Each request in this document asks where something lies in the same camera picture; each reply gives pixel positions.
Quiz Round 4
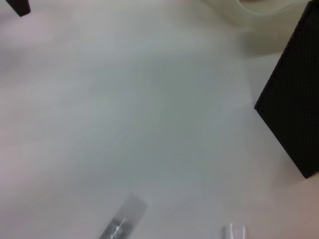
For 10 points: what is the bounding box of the pale green glass fruit plate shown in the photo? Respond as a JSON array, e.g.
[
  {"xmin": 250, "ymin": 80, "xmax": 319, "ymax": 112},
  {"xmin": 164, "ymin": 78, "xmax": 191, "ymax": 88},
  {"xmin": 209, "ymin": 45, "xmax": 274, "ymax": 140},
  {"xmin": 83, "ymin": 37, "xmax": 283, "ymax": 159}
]
[{"xmin": 199, "ymin": 0, "xmax": 311, "ymax": 30}]

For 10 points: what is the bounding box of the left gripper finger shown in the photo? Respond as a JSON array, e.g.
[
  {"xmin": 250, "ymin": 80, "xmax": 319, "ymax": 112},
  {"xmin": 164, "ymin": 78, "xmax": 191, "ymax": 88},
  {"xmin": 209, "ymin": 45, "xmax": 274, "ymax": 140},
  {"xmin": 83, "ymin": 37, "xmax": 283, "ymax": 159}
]
[{"xmin": 5, "ymin": 0, "xmax": 31, "ymax": 17}]

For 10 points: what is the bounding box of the black mesh pen holder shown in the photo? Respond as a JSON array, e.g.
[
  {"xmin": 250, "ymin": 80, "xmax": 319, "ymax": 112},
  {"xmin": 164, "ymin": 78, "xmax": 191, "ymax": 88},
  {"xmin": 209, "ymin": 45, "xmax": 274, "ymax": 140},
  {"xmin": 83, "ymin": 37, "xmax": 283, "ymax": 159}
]
[{"xmin": 254, "ymin": 0, "xmax": 319, "ymax": 179}]

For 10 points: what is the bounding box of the grey marker pen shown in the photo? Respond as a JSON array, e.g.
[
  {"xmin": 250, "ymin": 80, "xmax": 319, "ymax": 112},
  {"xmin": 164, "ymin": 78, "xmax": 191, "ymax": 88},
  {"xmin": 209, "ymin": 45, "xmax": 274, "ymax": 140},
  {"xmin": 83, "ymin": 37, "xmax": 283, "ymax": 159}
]
[{"xmin": 98, "ymin": 193, "xmax": 148, "ymax": 239}]

